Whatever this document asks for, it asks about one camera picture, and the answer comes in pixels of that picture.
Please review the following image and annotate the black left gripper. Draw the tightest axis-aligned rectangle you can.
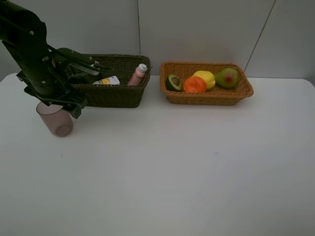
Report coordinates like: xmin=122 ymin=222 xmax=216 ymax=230
xmin=17 ymin=71 xmax=87 ymax=119

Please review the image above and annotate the translucent pink plastic cup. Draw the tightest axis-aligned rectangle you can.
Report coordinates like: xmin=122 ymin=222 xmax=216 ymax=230
xmin=36 ymin=102 xmax=73 ymax=137

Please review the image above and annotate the black pump bottle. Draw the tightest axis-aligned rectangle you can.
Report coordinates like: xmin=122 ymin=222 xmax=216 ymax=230
xmin=69 ymin=73 xmax=101 ymax=85

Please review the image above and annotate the white blue-capped shampoo bottle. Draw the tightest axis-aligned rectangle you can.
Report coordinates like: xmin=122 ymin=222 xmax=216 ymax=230
xmin=93 ymin=76 xmax=120 ymax=86

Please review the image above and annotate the pink bottle white cap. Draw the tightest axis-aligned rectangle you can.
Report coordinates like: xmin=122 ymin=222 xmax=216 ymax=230
xmin=127 ymin=64 xmax=148 ymax=86

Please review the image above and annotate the halved avocado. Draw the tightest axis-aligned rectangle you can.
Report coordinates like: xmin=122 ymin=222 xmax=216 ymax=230
xmin=165 ymin=74 xmax=183 ymax=92

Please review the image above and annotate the orange tangerine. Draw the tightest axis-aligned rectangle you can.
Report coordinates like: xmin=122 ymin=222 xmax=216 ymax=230
xmin=183 ymin=76 xmax=207 ymax=93

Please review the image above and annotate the yellow lemon toy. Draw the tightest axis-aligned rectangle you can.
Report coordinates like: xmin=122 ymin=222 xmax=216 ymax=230
xmin=193 ymin=71 xmax=216 ymax=90

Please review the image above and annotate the green red pear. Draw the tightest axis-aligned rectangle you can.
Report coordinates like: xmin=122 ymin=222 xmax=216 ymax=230
xmin=214 ymin=68 xmax=238 ymax=89

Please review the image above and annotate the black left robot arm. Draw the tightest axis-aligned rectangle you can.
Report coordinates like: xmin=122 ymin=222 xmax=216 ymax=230
xmin=0 ymin=0 xmax=87 ymax=118

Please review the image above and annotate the dark brown wicker basket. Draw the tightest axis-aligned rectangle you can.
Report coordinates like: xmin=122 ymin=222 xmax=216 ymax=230
xmin=72 ymin=54 xmax=151 ymax=108

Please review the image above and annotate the orange wicker basket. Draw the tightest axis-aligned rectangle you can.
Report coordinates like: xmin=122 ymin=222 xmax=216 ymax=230
xmin=160 ymin=61 xmax=254 ymax=106

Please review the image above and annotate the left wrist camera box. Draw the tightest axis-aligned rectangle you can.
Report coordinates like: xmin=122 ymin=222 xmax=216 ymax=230
xmin=52 ymin=48 xmax=100 ymax=75

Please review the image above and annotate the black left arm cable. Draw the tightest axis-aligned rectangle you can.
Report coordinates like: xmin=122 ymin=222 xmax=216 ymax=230
xmin=0 ymin=14 xmax=114 ymax=73

